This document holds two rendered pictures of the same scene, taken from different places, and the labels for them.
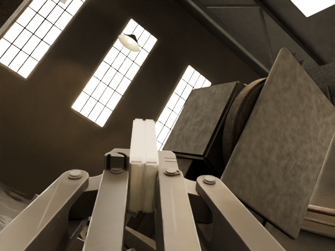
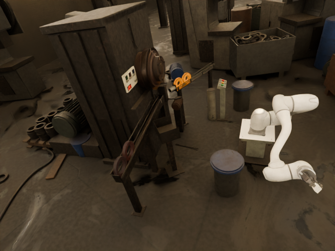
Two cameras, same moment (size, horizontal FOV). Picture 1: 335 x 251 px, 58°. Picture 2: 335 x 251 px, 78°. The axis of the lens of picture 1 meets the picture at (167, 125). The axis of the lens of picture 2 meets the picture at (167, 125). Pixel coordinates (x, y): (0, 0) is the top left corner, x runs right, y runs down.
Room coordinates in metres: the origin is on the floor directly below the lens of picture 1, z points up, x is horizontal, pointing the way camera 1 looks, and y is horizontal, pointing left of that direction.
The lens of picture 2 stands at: (1.10, -0.09, 1.93)
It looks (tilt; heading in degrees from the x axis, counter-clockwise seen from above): 35 degrees down; 223
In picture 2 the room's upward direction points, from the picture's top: 11 degrees counter-clockwise
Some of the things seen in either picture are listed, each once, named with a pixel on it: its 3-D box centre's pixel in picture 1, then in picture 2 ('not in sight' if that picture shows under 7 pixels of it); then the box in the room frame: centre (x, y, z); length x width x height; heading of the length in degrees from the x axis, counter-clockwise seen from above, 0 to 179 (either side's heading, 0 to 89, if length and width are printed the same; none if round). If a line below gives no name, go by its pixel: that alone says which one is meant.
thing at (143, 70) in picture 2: not in sight; (151, 68); (-0.59, -1.72, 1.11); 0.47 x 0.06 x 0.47; 20
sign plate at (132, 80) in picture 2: not in sight; (130, 78); (-0.23, -1.70, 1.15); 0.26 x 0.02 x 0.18; 20
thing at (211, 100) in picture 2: not in sight; (211, 104); (-1.38, -1.39, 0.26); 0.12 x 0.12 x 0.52
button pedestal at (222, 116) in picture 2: not in sight; (222, 100); (-1.47, -1.26, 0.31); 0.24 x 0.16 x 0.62; 20
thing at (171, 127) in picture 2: not in sight; (170, 149); (-0.19, -1.31, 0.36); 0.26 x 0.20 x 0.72; 55
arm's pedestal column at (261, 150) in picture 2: not in sight; (255, 143); (-0.91, -0.58, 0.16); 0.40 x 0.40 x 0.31; 15
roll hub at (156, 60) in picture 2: not in sight; (159, 68); (-0.62, -1.62, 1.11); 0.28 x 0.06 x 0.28; 20
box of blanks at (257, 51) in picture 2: not in sight; (256, 54); (-3.33, -1.34, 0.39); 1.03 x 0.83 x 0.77; 125
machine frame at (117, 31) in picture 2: not in sight; (124, 88); (-0.44, -2.12, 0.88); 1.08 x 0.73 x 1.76; 20
